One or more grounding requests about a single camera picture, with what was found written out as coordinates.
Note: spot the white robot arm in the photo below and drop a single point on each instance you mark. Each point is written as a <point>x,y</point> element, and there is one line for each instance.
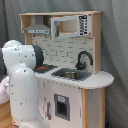
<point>18,61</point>

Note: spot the wooden toy kitchen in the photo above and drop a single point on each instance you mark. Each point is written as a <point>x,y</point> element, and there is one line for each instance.
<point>73,94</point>

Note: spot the grey toy sink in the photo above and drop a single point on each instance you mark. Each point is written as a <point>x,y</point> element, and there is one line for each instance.
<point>72,74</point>

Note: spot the black toy faucet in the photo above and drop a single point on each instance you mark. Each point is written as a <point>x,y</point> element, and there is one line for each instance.
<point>81,64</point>

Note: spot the black toy stovetop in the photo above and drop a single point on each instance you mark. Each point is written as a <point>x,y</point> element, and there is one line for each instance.
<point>44,68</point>

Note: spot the grey ice dispenser panel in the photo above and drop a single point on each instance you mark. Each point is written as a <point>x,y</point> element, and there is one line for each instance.
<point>62,106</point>

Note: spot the white microwave door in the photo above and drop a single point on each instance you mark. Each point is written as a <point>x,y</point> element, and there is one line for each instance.
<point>70,26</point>

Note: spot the grey range hood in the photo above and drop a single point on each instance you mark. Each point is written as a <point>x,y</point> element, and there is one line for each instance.
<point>38,27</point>

